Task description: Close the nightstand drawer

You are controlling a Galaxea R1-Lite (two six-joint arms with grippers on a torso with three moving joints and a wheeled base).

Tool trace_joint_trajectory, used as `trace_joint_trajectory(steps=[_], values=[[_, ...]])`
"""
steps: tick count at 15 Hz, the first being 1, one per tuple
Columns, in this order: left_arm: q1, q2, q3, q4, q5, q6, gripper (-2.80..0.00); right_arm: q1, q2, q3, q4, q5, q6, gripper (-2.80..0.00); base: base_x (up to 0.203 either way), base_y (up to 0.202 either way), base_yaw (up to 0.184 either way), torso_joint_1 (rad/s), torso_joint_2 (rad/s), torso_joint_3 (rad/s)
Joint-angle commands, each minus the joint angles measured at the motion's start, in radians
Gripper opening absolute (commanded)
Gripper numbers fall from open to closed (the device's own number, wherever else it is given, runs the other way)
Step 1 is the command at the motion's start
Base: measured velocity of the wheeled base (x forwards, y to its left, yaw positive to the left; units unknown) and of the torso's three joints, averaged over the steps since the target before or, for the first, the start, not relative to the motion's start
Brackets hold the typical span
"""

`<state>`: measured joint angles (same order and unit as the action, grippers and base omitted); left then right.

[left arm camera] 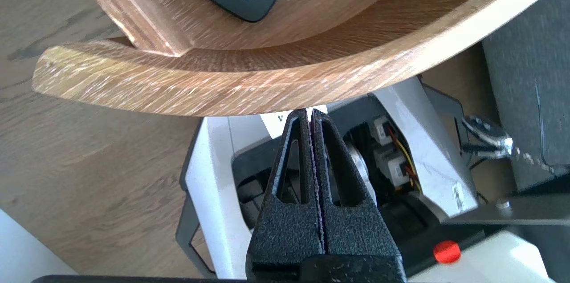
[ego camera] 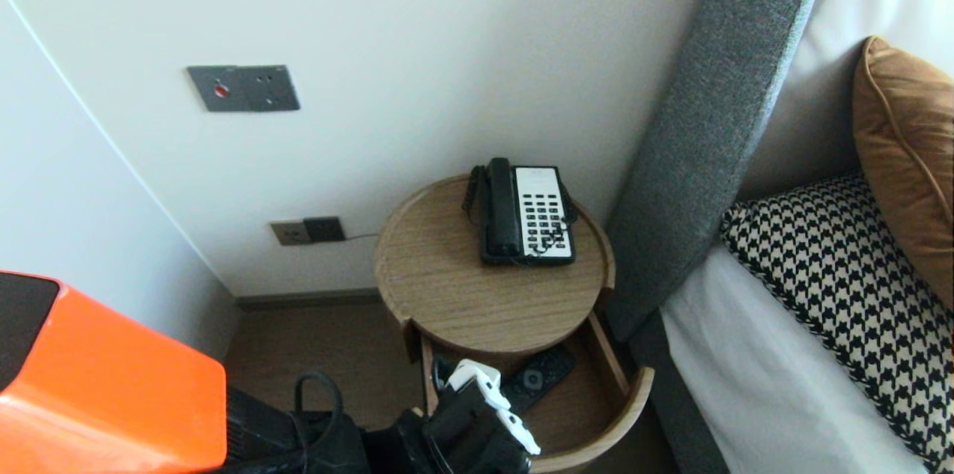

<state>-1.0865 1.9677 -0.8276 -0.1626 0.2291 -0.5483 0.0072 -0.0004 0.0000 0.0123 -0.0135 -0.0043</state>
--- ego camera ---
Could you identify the brown wooden baseboard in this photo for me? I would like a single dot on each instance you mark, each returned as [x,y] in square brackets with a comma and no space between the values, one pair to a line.
[298,300]

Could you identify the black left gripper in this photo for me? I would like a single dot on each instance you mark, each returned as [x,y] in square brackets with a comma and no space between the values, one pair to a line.
[417,455]

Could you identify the round wooden side table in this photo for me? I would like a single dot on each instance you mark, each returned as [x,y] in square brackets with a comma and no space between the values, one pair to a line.
[589,422]

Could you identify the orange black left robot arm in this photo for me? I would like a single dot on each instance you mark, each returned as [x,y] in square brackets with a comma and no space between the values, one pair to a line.
[112,399]

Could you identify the round wooden bedside table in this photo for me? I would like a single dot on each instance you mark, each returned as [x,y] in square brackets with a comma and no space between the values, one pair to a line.
[484,295]

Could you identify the beige pillow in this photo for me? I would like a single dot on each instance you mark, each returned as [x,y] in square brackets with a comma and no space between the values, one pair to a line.
[805,138]

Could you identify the grey wall switch panel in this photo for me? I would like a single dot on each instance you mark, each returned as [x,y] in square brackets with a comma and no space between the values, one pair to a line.
[244,89]

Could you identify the brown velvet cushion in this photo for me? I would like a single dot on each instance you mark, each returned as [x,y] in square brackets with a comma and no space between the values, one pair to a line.
[902,146]

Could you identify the black and white telephone base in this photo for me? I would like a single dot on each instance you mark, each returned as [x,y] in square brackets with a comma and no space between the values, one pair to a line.
[544,213]

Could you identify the black tv remote control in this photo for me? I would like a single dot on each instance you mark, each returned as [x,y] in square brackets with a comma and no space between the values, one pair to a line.
[540,373]

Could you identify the black white houndstooth pillow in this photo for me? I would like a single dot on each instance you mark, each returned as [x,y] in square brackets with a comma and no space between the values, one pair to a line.
[835,273]

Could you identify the black wall plug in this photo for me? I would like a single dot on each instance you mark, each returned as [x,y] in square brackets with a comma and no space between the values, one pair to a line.
[325,229]

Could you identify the beige wall socket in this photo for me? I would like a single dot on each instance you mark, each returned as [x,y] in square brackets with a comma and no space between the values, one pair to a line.
[289,234]

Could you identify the black telephone handset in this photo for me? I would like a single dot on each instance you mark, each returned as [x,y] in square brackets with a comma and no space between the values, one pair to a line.
[503,213]

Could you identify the grey fabric headboard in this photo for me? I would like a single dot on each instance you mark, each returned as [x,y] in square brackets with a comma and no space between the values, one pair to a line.
[693,161]

